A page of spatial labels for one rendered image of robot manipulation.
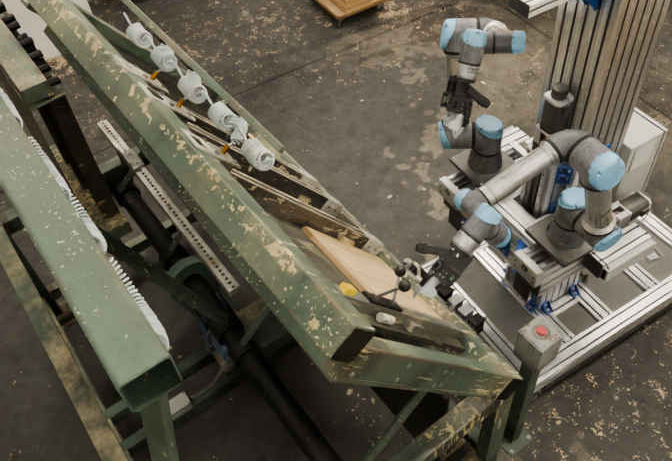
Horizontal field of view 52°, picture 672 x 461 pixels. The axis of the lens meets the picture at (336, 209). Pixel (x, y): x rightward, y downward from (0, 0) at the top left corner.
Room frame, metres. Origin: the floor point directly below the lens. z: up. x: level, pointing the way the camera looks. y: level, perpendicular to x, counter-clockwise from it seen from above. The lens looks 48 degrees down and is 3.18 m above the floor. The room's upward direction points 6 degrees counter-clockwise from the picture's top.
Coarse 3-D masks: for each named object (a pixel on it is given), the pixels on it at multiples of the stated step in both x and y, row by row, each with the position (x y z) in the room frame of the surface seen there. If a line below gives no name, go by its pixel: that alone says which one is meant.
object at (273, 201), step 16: (208, 144) 1.50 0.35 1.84; (224, 160) 1.45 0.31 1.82; (240, 176) 1.50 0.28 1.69; (256, 192) 1.51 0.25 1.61; (272, 192) 1.54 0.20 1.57; (272, 208) 1.54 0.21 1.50; (288, 208) 1.57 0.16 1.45; (304, 208) 1.60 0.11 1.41; (304, 224) 1.59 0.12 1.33; (320, 224) 1.63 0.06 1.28; (336, 224) 1.66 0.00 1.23; (368, 240) 1.74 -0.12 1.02
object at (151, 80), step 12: (156, 36) 1.96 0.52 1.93; (168, 48) 1.95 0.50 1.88; (120, 60) 1.88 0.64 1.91; (168, 60) 1.94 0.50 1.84; (132, 72) 1.83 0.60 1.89; (144, 72) 1.93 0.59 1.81; (156, 72) 1.91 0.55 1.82; (156, 84) 1.87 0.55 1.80; (192, 120) 1.93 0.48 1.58; (204, 120) 1.96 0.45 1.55; (216, 132) 1.97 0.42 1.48; (228, 132) 2.03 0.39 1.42; (240, 144) 2.01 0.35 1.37; (288, 168) 2.11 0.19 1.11; (312, 180) 2.17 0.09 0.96
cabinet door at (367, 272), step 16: (320, 240) 1.50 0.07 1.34; (336, 240) 1.62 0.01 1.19; (336, 256) 1.43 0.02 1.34; (352, 256) 1.55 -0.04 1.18; (368, 256) 1.66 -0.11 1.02; (352, 272) 1.36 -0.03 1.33; (368, 272) 1.47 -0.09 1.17; (384, 272) 1.58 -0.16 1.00; (368, 288) 1.29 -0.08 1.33; (384, 288) 1.39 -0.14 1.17; (400, 304) 1.31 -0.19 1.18; (416, 304) 1.42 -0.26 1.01
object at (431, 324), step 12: (348, 300) 1.08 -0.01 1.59; (360, 300) 1.10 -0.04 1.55; (360, 312) 1.10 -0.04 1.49; (372, 312) 1.12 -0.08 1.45; (384, 312) 1.14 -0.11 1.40; (396, 312) 1.17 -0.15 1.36; (408, 312) 1.22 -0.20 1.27; (420, 312) 1.29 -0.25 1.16; (432, 324) 1.25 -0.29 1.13; (444, 324) 1.30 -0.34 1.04; (456, 336) 1.32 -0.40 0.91
